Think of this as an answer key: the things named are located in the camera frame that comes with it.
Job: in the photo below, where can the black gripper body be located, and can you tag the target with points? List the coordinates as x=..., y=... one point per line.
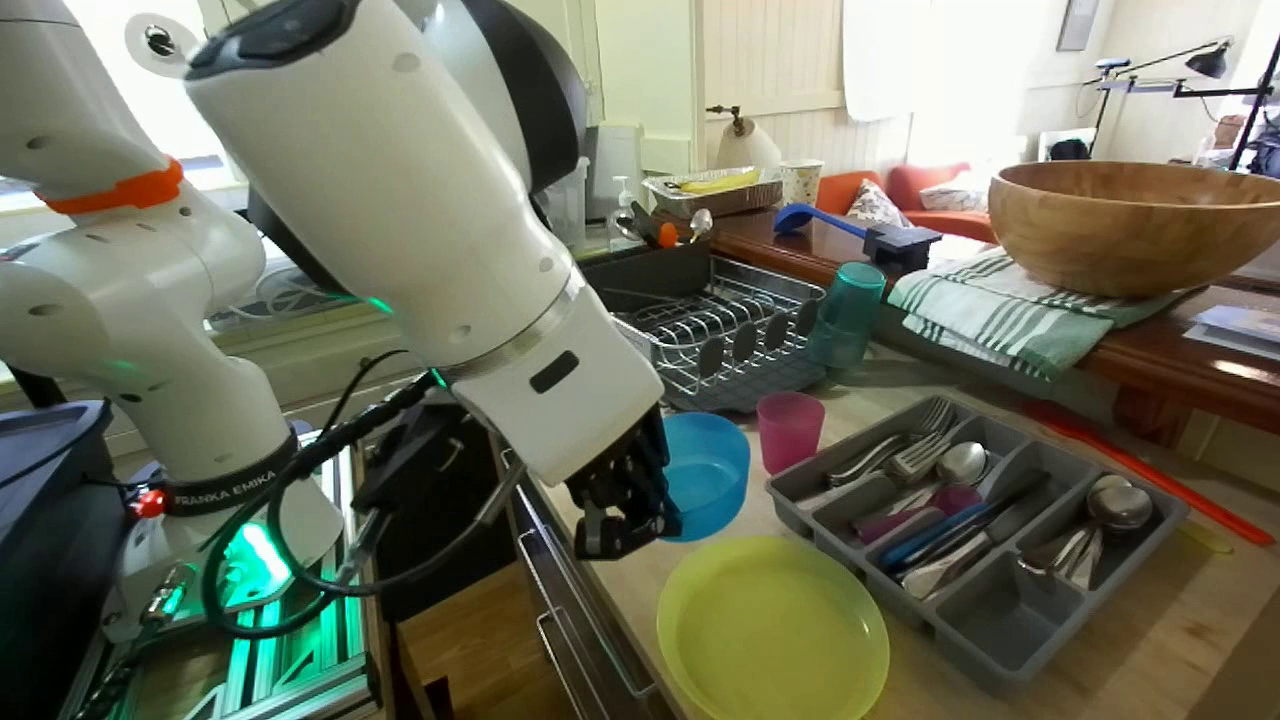
x=620, y=482

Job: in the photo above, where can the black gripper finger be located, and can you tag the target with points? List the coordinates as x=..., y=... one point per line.
x=607, y=536
x=664, y=516

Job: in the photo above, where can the blue plastic bowl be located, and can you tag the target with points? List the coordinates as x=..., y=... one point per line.
x=714, y=474

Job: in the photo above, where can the pink plastic cup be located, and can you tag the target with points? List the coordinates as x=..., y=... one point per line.
x=788, y=432

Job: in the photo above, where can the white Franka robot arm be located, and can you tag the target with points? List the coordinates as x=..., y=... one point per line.
x=400, y=201

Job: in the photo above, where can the green plastic plate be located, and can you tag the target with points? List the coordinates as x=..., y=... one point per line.
x=773, y=635

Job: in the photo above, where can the steel dish rack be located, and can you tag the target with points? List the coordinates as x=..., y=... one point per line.
x=723, y=354

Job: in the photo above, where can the white plastic spoon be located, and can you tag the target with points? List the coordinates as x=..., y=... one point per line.
x=924, y=578

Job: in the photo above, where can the teal plastic cup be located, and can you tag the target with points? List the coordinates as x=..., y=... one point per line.
x=853, y=322

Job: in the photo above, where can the metal spoon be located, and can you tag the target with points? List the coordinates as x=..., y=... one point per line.
x=963, y=461

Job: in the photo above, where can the patterned paper cup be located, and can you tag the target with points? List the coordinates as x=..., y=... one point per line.
x=806, y=183

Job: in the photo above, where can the wooden bowl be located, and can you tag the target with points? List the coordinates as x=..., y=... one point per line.
x=1132, y=235

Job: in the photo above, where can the metal fork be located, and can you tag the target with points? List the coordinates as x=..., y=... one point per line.
x=922, y=456

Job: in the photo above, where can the metal ladle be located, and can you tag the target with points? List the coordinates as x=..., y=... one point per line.
x=698, y=224

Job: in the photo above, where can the blue plastic utensil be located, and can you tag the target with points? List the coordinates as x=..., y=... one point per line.
x=934, y=533

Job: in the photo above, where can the purple plastic utensil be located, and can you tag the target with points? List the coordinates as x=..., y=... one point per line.
x=952, y=502

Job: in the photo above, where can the large aluminium foil tray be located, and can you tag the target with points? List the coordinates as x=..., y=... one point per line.
x=714, y=201

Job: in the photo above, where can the yellow cloth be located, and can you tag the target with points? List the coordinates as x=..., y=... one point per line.
x=714, y=176

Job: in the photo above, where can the clear pump bottle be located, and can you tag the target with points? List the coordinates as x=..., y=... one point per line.
x=751, y=144

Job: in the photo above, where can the grey cutlery tray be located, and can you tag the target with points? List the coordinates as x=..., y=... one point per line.
x=1015, y=623

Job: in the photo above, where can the small dark box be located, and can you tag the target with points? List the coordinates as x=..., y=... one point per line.
x=904, y=242

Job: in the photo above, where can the green striped towel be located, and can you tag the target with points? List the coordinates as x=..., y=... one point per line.
x=1000, y=322

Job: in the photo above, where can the metal teaspoon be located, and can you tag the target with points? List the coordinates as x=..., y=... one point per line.
x=1066, y=549

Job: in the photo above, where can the red sofa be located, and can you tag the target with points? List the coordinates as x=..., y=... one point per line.
x=934, y=187

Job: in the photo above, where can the round metal scoop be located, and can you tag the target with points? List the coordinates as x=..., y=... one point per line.
x=1123, y=505

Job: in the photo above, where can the dark wooden side table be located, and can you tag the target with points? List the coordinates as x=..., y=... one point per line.
x=1173, y=360

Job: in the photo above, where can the magazine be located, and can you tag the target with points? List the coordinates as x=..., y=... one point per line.
x=1240, y=325

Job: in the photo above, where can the silver desk lamp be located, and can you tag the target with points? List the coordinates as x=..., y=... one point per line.
x=1206, y=57

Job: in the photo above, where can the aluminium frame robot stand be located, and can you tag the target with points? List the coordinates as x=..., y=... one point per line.
x=265, y=664

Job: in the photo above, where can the framed wall picture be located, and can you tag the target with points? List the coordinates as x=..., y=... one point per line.
x=1083, y=26

